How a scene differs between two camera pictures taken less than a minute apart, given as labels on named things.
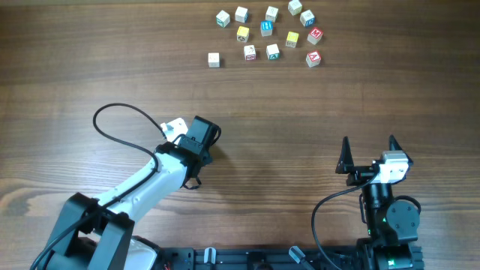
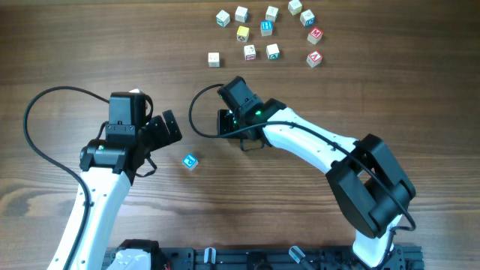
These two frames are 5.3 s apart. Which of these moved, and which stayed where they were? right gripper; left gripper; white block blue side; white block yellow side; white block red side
Moved: left gripper; right gripper
Stayed: white block yellow side; white block red side; white block blue side
